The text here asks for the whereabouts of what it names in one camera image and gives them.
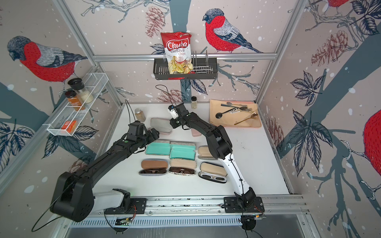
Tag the pink glasses case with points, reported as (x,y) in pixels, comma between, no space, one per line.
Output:
(195,133)
(161,125)

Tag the orange spice jar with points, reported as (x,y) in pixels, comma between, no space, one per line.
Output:
(73,100)

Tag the black case with glasses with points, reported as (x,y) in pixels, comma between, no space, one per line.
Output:
(213,173)

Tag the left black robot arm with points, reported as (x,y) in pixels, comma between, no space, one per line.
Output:
(73,196)

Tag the teal case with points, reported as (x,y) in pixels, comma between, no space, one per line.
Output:
(159,147)
(182,150)

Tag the iridescent cutlery piece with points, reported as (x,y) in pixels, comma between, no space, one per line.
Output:
(225,105)

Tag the silver spoon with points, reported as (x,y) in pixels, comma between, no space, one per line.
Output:
(231,104)

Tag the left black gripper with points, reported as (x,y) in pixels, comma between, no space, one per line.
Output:
(152,138)

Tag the patterned case with sunglasses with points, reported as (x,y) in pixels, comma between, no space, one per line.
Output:
(182,167)

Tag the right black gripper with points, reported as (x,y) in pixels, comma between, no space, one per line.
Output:
(173,125)

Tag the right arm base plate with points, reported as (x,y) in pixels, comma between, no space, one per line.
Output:
(233,205)

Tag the white patterned cutlery handle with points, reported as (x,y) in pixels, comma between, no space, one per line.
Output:
(235,111)

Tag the gold spoon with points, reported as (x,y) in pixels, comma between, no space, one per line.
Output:
(252,116)

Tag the black ladle spoon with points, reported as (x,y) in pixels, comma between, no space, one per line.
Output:
(220,115)

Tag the small jar at back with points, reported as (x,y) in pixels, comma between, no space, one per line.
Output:
(193,102)

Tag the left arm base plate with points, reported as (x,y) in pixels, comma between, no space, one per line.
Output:
(136,206)

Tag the black wire wall basket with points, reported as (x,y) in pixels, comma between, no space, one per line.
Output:
(197,67)

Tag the black lid salt grinder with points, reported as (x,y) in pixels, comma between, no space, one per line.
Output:
(83,93)

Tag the beige empty open case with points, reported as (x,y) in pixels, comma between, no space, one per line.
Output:
(204,153)

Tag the brown case with sunglasses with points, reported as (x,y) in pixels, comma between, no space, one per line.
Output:
(153,167)

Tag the brown spice jar on table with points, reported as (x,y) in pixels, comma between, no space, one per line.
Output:
(140,115)

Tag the red Chuba chips bag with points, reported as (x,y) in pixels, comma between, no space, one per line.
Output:
(177,50)

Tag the white wire wall shelf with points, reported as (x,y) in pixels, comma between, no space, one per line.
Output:
(95,83)

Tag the small orange box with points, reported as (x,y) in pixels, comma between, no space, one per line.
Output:
(69,126)

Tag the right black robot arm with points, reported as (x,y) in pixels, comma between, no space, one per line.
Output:
(220,147)

